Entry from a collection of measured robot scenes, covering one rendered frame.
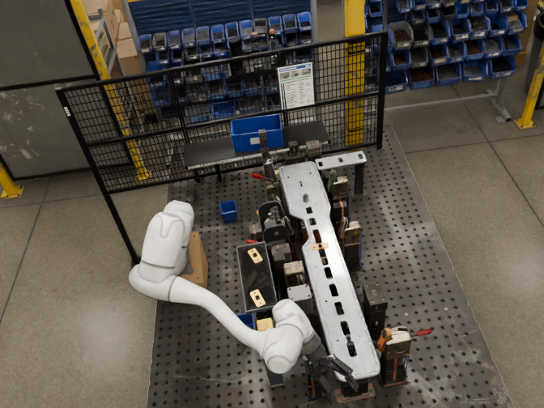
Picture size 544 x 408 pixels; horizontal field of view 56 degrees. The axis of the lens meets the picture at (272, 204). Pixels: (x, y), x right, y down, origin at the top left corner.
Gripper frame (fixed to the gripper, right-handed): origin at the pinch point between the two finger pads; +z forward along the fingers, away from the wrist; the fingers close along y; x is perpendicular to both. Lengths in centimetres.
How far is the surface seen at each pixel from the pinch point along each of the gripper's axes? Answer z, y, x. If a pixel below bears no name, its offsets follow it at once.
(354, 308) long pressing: -6.4, 9.3, -40.0
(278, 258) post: -40, 34, -42
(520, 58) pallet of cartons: 17, 18, -461
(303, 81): -98, 40, -148
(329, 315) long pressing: -10.9, 16.7, -32.3
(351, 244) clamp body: -18, 24, -80
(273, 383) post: 3, 49, -9
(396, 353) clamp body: 11.5, -5.9, -29.3
